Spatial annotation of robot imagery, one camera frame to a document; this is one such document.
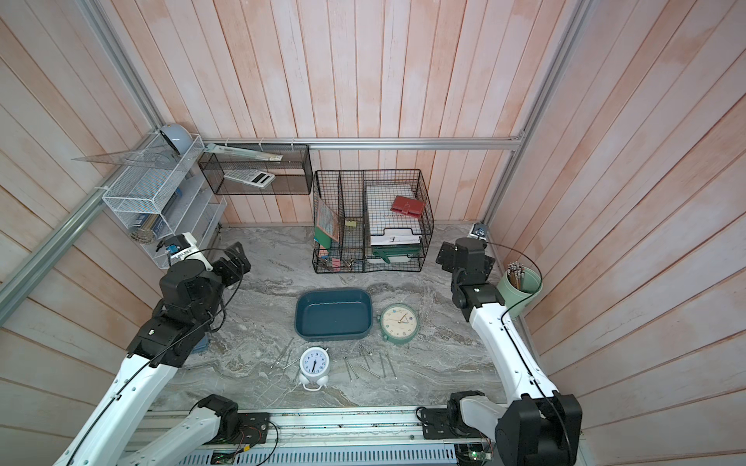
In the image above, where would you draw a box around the teal plastic storage box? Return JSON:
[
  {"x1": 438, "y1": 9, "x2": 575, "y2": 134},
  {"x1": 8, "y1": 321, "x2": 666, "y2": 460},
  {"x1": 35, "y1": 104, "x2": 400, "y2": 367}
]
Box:
[{"x1": 295, "y1": 289, "x2": 373, "y2": 342}]

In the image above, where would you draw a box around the white wire wall shelf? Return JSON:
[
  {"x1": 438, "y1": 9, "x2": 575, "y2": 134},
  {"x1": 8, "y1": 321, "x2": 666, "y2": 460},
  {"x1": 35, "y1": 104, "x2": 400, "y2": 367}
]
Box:
[{"x1": 103, "y1": 134, "x2": 227, "y2": 269}]

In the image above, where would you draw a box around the white twin-bell alarm clock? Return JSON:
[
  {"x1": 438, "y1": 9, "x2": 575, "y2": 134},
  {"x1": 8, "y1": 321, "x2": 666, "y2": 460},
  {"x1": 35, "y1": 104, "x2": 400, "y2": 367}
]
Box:
[{"x1": 298, "y1": 347, "x2": 330, "y2": 392}]

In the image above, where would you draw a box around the green round alarm clock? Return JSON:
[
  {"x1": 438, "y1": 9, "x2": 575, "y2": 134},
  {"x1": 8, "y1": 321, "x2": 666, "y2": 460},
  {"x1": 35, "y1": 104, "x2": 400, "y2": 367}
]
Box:
[{"x1": 379, "y1": 303, "x2": 420, "y2": 345}]

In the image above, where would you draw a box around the black wire desk organizer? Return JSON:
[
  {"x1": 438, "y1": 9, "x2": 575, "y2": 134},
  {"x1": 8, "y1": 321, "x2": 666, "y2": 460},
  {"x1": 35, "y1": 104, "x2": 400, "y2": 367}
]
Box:
[{"x1": 312, "y1": 169, "x2": 434, "y2": 274}]

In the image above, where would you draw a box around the black wire wall basket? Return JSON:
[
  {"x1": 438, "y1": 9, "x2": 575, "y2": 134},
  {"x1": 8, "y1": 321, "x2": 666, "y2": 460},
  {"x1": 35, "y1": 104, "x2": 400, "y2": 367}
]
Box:
[{"x1": 198, "y1": 143, "x2": 313, "y2": 195}]

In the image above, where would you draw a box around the white calculator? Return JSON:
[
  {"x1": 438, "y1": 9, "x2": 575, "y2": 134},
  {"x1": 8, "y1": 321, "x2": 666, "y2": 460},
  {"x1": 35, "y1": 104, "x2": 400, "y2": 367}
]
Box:
[{"x1": 225, "y1": 169, "x2": 276, "y2": 190}]

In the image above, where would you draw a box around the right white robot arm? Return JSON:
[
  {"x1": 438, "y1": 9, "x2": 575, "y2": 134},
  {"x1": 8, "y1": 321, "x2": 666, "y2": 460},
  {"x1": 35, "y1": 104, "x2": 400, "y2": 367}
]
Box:
[{"x1": 436, "y1": 237, "x2": 583, "y2": 465}]

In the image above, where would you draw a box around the green pen holder cup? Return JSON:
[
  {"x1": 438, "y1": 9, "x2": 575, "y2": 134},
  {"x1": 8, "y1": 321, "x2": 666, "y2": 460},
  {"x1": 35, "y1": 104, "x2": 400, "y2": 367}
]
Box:
[{"x1": 497, "y1": 262, "x2": 543, "y2": 320}]

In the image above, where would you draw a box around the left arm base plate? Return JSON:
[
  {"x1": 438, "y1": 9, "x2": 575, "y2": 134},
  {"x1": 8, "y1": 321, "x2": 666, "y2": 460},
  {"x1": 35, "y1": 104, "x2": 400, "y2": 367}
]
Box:
[{"x1": 225, "y1": 412, "x2": 271, "y2": 447}]

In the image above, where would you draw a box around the steel nail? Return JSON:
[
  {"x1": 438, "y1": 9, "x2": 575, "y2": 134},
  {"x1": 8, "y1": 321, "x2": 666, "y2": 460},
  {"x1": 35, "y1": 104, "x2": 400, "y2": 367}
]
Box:
[
  {"x1": 343, "y1": 357, "x2": 353, "y2": 381},
  {"x1": 270, "y1": 337, "x2": 295, "y2": 370},
  {"x1": 386, "y1": 353, "x2": 397, "y2": 379},
  {"x1": 282, "y1": 360, "x2": 300, "y2": 373},
  {"x1": 359, "y1": 345, "x2": 371, "y2": 371},
  {"x1": 354, "y1": 364, "x2": 381, "y2": 380},
  {"x1": 379, "y1": 351, "x2": 387, "y2": 378}
]

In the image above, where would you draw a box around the red wallet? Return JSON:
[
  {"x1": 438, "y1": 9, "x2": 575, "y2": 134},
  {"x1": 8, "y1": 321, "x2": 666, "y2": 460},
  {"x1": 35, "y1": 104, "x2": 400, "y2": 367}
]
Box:
[{"x1": 390, "y1": 195, "x2": 425, "y2": 219}]

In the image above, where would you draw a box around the clear triangle ruler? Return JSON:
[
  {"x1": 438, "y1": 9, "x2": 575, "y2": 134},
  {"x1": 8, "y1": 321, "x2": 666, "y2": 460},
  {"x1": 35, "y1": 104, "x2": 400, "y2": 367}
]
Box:
[{"x1": 74, "y1": 147, "x2": 182, "y2": 170}]

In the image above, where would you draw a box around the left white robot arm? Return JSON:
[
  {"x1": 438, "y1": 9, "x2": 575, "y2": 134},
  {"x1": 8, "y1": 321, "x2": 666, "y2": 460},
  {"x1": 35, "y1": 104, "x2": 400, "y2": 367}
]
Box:
[{"x1": 57, "y1": 234, "x2": 251, "y2": 465}]

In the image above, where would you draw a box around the silver roll on shelf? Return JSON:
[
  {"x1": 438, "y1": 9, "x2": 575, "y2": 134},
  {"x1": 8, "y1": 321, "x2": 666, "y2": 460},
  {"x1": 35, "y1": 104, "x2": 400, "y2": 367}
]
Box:
[{"x1": 129, "y1": 214, "x2": 163, "y2": 245}]

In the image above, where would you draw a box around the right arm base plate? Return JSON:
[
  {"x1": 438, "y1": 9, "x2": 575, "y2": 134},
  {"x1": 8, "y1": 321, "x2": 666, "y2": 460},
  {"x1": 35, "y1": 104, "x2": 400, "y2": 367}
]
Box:
[{"x1": 415, "y1": 407, "x2": 467, "y2": 440}]

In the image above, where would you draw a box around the long green ruler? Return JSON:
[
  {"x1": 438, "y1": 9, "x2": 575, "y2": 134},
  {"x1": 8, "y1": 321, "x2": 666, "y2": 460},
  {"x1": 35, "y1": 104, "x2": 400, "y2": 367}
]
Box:
[{"x1": 204, "y1": 143, "x2": 283, "y2": 162}]

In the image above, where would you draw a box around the aluminium mounting rail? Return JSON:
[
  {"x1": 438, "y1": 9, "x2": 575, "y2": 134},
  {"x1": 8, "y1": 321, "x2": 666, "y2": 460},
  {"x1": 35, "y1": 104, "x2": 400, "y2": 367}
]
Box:
[{"x1": 124, "y1": 406, "x2": 587, "y2": 466}]

